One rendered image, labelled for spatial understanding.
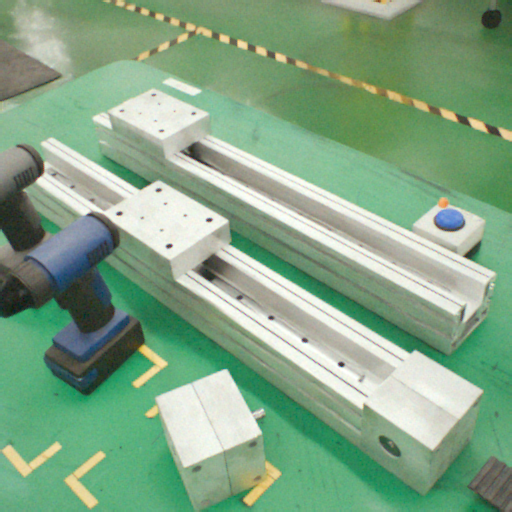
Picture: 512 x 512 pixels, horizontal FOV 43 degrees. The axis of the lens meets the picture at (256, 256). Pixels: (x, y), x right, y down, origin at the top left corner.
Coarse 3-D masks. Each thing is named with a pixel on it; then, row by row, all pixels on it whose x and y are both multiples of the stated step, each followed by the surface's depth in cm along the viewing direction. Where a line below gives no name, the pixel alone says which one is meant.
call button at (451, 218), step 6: (444, 210) 100; (450, 210) 100; (456, 210) 100; (438, 216) 99; (444, 216) 99; (450, 216) 99; (456, 216) 99; (462, 216) 99; (438, 222) 99; (444, 222) 98; (450, 222) 98; (456, 222) 98; (462, 222) 99
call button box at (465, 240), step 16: (432, 208) 103; (416, 224) 100; (432, 224) 100; (464, 224) 99; (480, 224) 99; (432, 240) 99; (448, 240) 97; (464, 240) 97; (480, 240) 103; (464, 256) 100
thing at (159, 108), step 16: (144, 96) 124; (160, 96) 124; (112, 112) 120; (128, 112) 120; (144, 112) 119; (160, 112) 119; (176, 112) 119; (192, 112) 118; (112, 128) 123; (128, 128) 118; (144, 128) 115; (160, 128) 115; (176, 128) 114; (192, 128) 116; (208, 128) 119; (144, 144) 117; (160, 144) 113; (176, 144) 115
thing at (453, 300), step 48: (192, 144) 121; (192, 192) 116; (240, 192) 106; (288, 192) 107; (288, 240) 101; (336, 240) 95; (384, 240) 97; (336, 288) 99; (384, 288) 91; (432, 288) 86; (480, 288) 88; (432, 336) 89
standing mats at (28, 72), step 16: (0, 48) 372; (16, 48) 373; (0, 64) 356; (16, 64) 354; (32, 64) 352; (0, 80) 341; (16, 80) 339; (32, 80) 337; (48, 80) 338; (0, 96) 327
